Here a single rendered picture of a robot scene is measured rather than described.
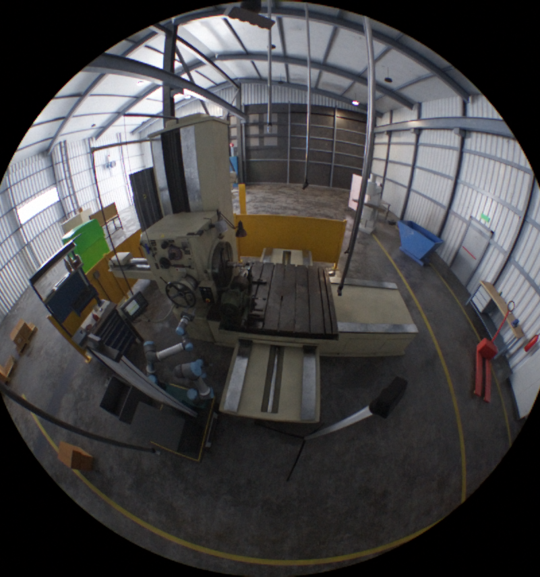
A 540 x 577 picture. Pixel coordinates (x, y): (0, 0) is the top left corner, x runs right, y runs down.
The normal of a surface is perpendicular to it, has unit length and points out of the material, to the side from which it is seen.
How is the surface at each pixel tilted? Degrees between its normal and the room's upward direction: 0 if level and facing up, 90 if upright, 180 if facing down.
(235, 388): 0
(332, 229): 90
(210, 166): 90
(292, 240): 90
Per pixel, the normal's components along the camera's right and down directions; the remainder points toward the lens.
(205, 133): -0.12, 0.65
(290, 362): 0.00, -0.75
